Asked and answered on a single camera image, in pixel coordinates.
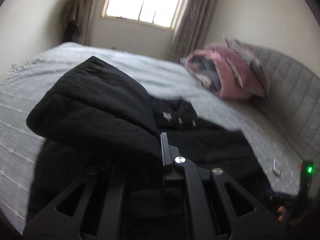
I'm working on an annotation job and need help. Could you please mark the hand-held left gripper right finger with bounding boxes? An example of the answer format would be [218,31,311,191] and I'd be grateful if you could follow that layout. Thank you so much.
[160,132,288,240]

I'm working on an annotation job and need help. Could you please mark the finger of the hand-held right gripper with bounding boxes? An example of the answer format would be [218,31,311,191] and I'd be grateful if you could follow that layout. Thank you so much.
[266,189,300,207]

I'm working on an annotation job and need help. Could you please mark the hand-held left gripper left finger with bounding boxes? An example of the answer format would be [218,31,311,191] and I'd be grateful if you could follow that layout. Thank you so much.
[23,165,132,240]

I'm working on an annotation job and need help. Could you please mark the black padded coat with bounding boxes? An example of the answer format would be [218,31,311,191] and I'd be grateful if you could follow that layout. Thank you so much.
[26,56,273,240]

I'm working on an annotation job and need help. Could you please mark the hanging brown clothes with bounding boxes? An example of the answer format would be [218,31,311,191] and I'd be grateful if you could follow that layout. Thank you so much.
[62,0,86,43]

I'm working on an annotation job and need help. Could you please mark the person's right hand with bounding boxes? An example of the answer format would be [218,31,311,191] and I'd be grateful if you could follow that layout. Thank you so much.
[276,205,288,222]

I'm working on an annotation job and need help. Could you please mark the white garment tag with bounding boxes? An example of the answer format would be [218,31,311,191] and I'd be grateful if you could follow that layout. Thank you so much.
[272,158,282,178]

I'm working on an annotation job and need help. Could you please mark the grey padded headboard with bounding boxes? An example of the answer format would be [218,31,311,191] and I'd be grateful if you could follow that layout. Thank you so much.
[239,44,320,164]

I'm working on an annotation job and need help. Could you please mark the pink velvet pillow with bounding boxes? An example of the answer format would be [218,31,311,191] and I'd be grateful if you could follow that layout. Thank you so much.
[205,42,266,99]

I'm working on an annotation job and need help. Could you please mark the folded grey floral quilt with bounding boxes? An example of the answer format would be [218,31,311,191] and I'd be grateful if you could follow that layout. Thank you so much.
[180,51,222,93]

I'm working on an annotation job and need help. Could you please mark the bed with grey checked bedspread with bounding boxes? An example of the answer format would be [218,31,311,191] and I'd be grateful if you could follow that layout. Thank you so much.
[0,42,304,230]

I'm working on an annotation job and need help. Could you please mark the grey velvet pillow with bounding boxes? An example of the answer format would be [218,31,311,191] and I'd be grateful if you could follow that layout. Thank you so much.
[224,38,272,98]

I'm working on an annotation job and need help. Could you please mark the beige curtain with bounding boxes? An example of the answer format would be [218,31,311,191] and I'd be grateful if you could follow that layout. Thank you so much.
[79,0,107,47]
[166,0,222,63]

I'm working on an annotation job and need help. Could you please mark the bright window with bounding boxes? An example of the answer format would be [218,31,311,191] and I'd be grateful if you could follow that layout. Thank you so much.
[101,0,187,30]

